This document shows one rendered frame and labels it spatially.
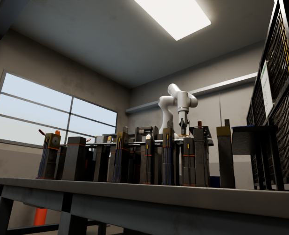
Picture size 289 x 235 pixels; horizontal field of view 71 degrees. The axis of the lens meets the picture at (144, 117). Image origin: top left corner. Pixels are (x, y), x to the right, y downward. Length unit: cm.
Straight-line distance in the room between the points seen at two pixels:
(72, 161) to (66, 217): 81
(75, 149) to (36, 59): 291
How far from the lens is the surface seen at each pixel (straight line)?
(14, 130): 385
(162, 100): 198
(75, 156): 165
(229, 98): 390
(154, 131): 177
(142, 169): 152
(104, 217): 72
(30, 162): 390
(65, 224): 91
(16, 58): 421
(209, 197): 45
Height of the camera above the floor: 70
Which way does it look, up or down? 18 degrees up
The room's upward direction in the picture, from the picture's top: 3 degrees clockwise
